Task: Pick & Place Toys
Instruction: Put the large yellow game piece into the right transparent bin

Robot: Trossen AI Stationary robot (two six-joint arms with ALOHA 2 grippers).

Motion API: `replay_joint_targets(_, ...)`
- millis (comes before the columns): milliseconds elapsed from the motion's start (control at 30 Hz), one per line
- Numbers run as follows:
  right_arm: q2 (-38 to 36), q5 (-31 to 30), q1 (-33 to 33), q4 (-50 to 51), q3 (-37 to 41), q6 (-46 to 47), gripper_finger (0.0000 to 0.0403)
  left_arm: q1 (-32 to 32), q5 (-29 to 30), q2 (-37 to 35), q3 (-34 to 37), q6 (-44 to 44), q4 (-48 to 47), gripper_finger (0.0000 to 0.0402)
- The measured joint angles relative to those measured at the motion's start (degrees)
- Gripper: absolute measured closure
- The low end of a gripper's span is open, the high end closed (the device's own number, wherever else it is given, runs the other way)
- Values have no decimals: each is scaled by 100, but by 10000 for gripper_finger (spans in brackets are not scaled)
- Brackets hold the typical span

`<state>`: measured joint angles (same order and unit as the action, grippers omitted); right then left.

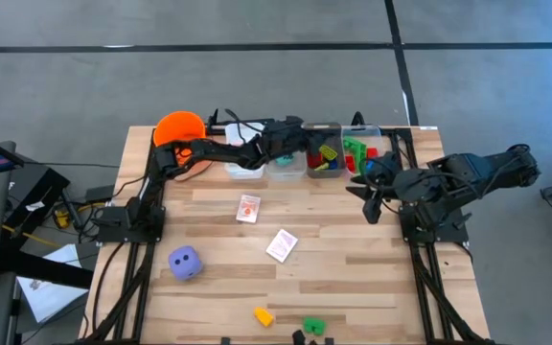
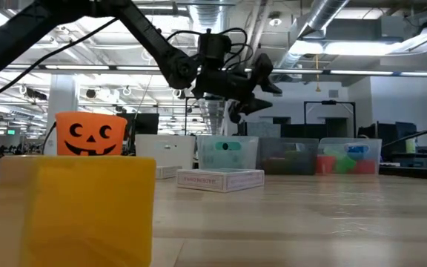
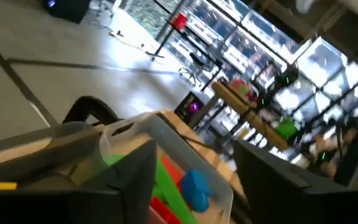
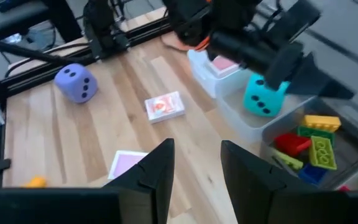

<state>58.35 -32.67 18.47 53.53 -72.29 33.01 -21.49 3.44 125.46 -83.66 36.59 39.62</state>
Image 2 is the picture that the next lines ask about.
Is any white pillar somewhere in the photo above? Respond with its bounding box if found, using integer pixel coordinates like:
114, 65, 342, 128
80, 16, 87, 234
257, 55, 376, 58
47, 73, 79, 155

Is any orange pumpkin bucket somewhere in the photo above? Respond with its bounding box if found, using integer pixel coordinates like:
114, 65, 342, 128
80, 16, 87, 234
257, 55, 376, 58
54, 111, 128, 156

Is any pink backed card deck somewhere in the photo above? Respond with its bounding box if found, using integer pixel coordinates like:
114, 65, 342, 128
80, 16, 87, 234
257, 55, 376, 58
176, 168, 266, 194

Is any black monitor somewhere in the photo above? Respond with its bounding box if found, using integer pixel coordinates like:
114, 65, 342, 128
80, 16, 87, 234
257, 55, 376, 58
116, 113, 160, 136

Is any black diagonal rod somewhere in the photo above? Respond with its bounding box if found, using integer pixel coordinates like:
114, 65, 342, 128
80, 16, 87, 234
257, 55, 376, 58
382, 123, 427, 150

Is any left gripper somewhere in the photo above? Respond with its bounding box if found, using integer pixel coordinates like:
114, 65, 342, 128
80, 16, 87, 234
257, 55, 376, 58
193, 53, 283, 125

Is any ceiling light rail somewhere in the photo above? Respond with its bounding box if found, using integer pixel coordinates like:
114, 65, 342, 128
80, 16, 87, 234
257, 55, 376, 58
0, 63, 427, 77

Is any clear plastic bin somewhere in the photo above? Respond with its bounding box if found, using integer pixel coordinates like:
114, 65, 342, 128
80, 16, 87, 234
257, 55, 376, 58
197, 135, 259, 171
316, 137, 383, 176

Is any light green studded plate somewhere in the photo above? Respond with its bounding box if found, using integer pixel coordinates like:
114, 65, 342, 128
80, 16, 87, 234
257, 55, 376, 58
282, 149, 313, 166

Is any red plastic block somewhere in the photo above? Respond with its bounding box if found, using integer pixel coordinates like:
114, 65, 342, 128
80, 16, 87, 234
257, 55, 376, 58
349, 159, 377, 176

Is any white plastic bin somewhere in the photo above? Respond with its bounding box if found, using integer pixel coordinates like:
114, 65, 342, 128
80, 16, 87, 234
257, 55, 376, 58
135, 133, 196, 171

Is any yellow plastic block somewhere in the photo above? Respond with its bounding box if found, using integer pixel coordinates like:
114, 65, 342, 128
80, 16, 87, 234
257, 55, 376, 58
0, 154, 157, 267

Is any red small toy brick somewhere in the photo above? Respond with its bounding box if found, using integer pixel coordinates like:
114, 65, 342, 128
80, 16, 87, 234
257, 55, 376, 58
264, 157, 285, 175

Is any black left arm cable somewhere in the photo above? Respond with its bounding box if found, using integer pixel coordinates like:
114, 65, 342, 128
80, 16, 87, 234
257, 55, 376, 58
0, 17, 120, 100

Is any grey tinted plastic bin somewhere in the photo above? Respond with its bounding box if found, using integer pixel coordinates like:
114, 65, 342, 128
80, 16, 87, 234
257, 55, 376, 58
258, 137, 320, 176

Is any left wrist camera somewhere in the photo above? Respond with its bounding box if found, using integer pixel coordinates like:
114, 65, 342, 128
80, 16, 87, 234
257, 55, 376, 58
197, 31, 233, 70

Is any red two-stud block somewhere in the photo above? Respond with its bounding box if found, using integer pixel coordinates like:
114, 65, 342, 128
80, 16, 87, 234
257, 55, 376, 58
315, 155, 337, 175

